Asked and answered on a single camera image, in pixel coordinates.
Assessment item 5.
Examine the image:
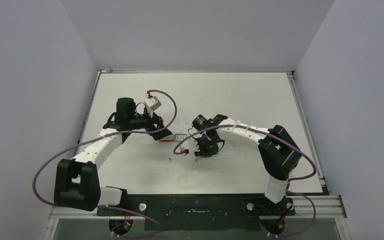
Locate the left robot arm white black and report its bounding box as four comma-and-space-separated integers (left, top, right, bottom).
53, 95, 172, 216

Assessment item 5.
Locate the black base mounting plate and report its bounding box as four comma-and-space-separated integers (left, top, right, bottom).
96, 193, 296, 231

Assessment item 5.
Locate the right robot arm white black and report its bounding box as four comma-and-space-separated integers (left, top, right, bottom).
181, 114, 301, 215

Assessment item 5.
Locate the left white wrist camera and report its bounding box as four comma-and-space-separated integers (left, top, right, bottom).
143, 96, 162, 118

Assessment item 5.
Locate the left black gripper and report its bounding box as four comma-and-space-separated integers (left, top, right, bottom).
128, 107, 172, 140

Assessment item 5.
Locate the aluminium frame rail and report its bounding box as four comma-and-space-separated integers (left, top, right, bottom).
49, 195, 348, 220

